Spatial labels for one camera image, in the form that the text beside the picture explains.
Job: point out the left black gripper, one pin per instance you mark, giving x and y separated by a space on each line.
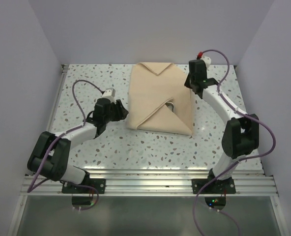
121 112

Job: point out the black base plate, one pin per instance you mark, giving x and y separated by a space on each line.
88 186
218 187

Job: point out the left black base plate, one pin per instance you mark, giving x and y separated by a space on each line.
88 186

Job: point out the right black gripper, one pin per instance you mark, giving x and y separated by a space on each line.
187 83

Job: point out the beige cloth wrap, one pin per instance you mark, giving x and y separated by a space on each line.
151 85

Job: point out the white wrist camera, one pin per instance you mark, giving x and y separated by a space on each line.
109 94
206 59

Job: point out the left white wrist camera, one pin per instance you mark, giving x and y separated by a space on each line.
109 94

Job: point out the stainless steel tray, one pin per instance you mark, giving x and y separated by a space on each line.
171 106

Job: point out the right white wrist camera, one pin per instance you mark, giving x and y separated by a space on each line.
206 59

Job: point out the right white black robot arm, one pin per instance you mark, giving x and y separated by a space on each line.
241 134

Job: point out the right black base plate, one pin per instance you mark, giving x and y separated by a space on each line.
218 187

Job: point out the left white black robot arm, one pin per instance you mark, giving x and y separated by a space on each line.
50 155

